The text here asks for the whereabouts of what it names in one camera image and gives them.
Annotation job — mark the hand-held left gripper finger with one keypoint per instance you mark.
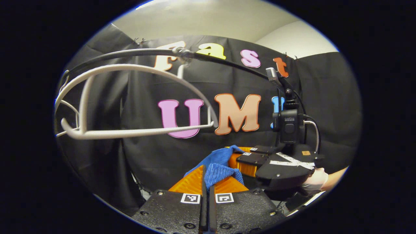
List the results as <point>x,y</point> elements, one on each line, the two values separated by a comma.
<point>204,211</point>
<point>212,211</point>

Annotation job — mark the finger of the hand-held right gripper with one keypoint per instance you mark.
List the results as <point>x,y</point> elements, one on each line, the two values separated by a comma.
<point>252,159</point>
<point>263,149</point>

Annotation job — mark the clear tape wad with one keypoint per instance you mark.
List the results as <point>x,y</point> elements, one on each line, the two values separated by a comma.
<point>182,52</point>

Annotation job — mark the white hanger taped to rail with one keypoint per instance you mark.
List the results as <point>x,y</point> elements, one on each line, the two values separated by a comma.
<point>130,132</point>

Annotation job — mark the white plastic hanger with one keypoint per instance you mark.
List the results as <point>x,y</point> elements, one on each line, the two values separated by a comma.
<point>72,107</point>

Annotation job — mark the black clothes rack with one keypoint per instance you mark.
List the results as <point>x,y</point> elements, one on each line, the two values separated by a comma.
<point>130,52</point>

